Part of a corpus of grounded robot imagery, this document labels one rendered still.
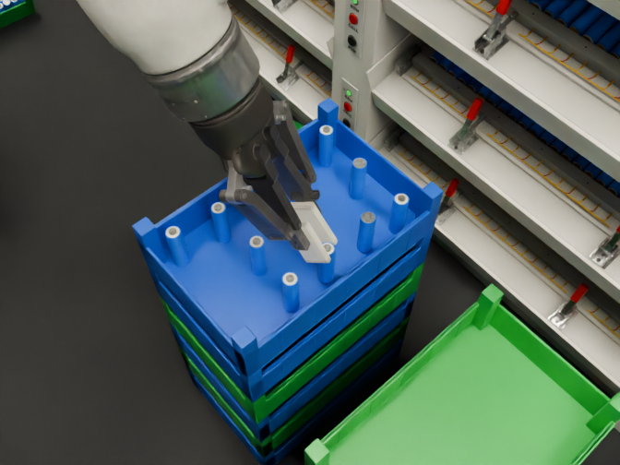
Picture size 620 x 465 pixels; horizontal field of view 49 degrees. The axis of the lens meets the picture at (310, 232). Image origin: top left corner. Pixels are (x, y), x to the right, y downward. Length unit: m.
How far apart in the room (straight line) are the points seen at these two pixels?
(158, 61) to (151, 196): 0.88
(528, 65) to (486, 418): 0.44
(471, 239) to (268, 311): 0.52
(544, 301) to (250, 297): 0.56
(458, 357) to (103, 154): 0.92
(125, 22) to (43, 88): 1.17
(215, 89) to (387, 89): 0.62
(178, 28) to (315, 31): 0.74
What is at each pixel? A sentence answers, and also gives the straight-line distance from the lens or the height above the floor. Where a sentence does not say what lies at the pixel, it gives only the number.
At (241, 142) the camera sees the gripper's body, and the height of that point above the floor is 0.66.
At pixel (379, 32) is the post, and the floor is 0.42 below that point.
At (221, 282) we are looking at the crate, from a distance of 0.83.
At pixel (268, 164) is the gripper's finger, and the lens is 0.65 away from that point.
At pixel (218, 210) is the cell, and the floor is 0.47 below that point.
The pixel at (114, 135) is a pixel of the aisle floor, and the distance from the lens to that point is 1.55.
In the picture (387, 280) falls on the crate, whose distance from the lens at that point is 0.88.
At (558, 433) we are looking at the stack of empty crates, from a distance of 0.88.
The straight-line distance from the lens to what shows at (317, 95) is 1.40.
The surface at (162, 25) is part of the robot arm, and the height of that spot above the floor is 0.78.
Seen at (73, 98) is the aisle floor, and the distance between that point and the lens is 1.65.
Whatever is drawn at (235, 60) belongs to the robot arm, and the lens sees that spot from 0.57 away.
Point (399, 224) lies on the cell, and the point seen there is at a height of 0.43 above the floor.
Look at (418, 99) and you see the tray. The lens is 1.14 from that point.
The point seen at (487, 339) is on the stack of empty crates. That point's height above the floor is 0.32.
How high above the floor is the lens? 1.12
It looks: 57 degrees down
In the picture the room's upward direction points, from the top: straight up
